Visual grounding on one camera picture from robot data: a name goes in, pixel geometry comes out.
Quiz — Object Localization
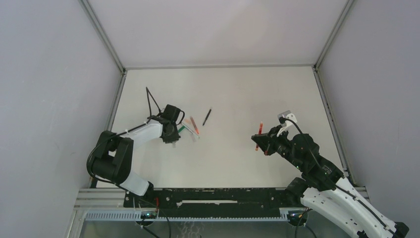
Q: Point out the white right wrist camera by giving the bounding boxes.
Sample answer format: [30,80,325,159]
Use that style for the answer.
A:
[277,111,297,137]

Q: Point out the black pen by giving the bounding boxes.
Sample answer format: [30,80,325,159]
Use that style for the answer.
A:
[202,107,212,126]

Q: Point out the black right camera cable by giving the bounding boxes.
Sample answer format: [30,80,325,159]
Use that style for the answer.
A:
[279,117,401,238]

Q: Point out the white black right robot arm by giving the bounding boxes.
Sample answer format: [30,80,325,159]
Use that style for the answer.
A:
[252,125,409,238]

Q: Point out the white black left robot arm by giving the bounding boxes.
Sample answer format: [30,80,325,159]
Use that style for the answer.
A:
[87,105,273,207]

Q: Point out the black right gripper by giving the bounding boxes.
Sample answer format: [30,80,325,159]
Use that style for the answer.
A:
[253,124,304,170]

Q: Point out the orange pen with cap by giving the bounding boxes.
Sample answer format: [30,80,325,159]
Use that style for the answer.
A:
[190,116,199,135]

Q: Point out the red pen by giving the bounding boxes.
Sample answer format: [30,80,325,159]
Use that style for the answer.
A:
[255,121,264,152]

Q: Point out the white green-tipped pen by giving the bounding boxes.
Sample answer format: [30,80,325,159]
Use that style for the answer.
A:
[181,122,200,138]

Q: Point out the aluminium frame rail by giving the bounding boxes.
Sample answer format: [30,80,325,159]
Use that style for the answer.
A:
[312,64,354,183]

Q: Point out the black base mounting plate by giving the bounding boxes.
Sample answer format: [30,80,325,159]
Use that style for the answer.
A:
[123,188,302,218]

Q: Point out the white slotted cable duct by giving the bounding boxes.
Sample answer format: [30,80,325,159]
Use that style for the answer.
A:
[85,210,290,222]

